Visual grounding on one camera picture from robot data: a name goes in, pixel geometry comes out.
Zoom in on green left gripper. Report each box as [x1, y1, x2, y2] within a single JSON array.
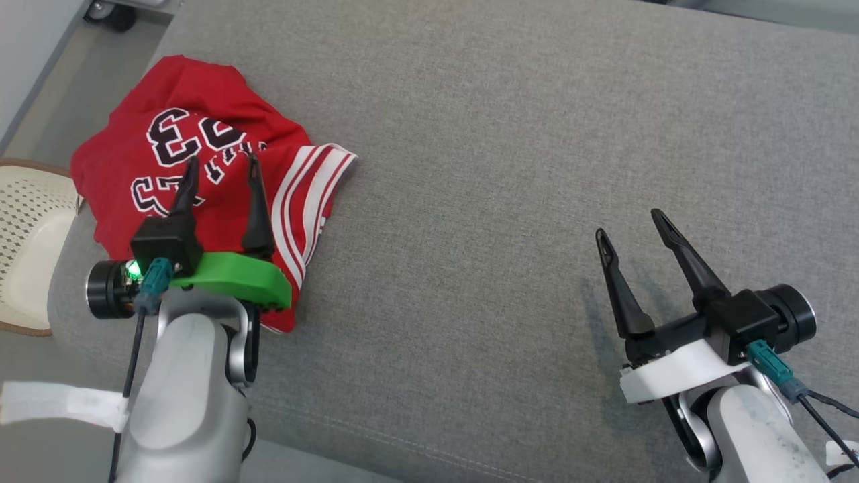
[[86, 153, 293, 320]]

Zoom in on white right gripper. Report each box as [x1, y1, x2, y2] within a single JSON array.
[[595, 208, 818, 405]]

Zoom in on red number 33 jersey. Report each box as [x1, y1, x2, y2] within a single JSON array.
[[70, 55, 358, 334]]

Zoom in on black caster wheel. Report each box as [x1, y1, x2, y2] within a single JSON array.
[[84, 0, 138, 33]]

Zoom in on white tape label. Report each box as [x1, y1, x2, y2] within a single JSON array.
[[0, 381, 130, 433]]

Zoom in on left cable teal connector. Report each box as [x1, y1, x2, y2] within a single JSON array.
[[107, 258, 174, 483]]

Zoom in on cable teal connector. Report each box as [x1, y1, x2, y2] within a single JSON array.
[[107, 258, 174, 483], [746, 340, 859, 467]]

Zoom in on right cable teal connector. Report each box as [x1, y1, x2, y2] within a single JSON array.
[[746, 340, 859, 467]]

